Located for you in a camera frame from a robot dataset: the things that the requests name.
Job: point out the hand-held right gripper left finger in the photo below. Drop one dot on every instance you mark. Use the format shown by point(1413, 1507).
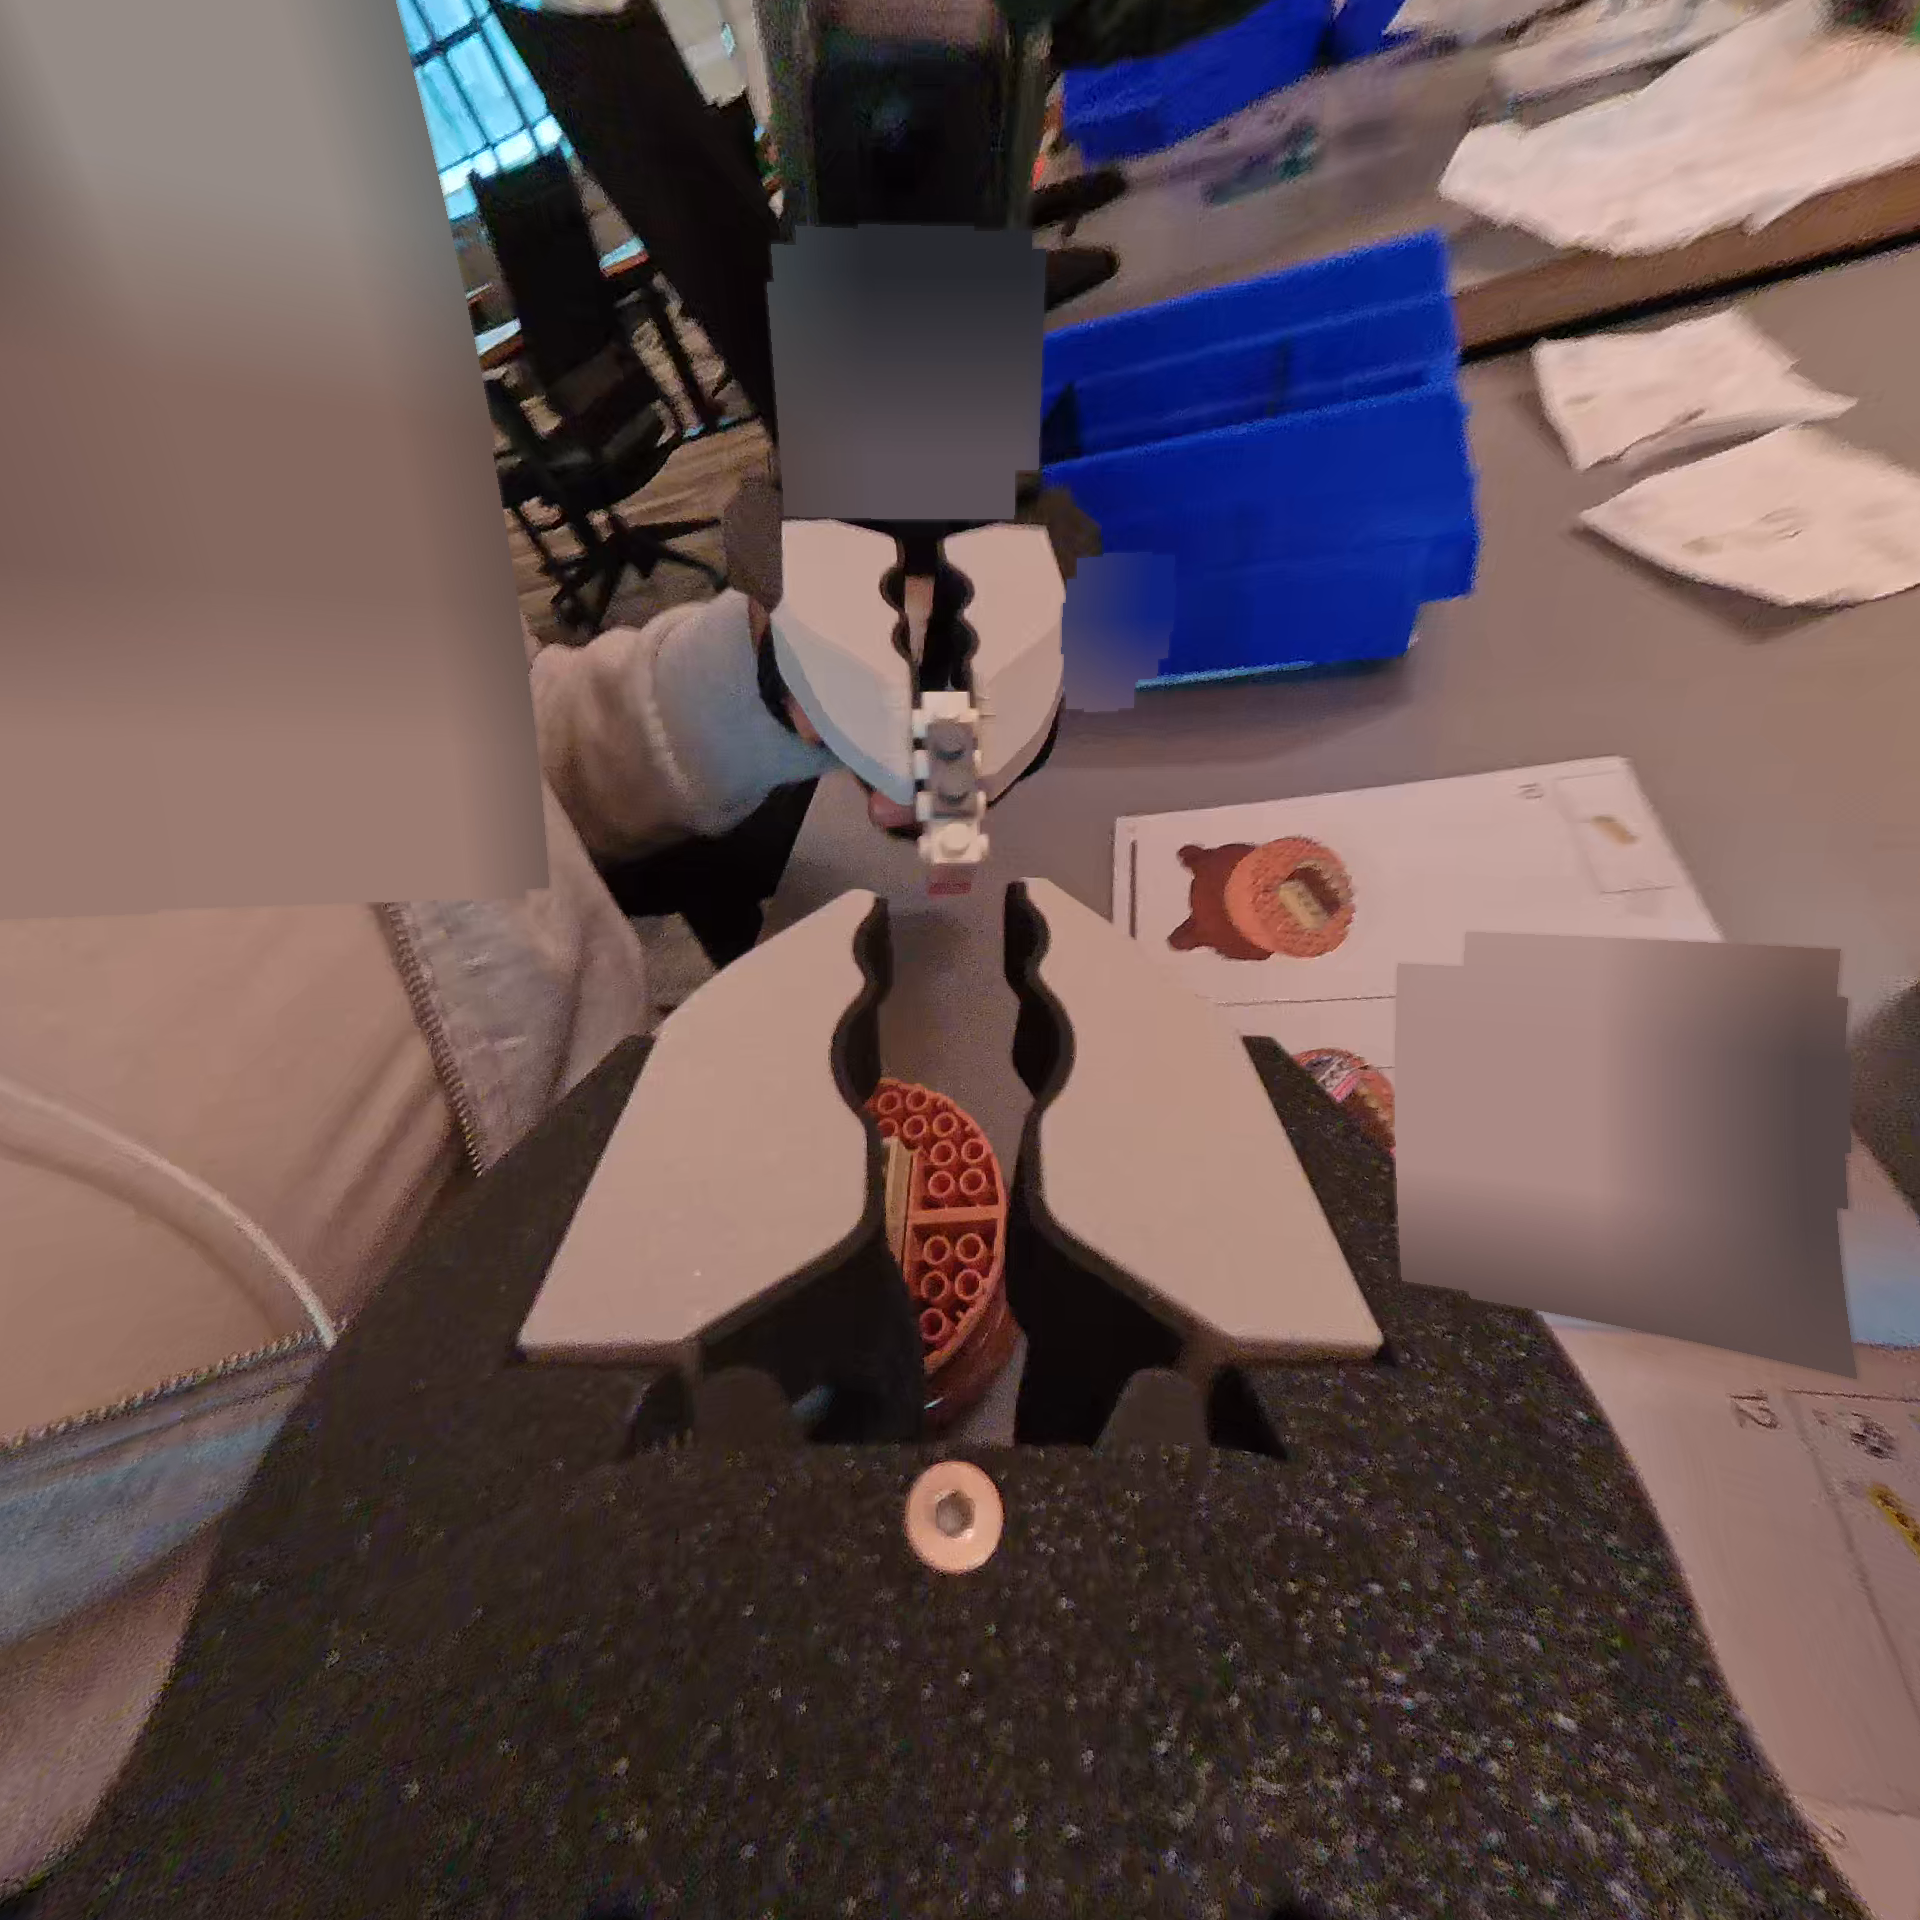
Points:
point(706, 1200)

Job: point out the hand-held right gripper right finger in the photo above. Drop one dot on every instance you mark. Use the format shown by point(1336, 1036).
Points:
point(1201, 1200)

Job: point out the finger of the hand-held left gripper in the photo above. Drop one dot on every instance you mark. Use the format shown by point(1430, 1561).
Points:
point(1020, 647)
point(841, 647)

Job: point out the small white brick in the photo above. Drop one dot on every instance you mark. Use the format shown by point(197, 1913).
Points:
point(948, 715)
point(954, 811)

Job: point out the tan brick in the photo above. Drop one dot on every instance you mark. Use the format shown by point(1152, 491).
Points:
point(894, 1187)

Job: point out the round orange lego pot build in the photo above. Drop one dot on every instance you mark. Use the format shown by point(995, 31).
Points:
point(960, 1200)

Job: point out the person's left forearm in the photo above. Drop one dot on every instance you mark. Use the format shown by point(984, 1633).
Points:
point(646, 721)

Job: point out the grey desk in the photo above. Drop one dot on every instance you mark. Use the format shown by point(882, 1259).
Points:
point(1560, 676)

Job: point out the blue plastic bin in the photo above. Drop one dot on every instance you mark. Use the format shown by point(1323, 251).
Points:
point(1260, 450)
point(1201, 76)

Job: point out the black office chair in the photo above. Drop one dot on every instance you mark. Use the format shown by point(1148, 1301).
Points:
point(570, 331)

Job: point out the open building instruction booklet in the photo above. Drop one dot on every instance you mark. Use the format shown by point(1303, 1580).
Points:
point(1500, 840)

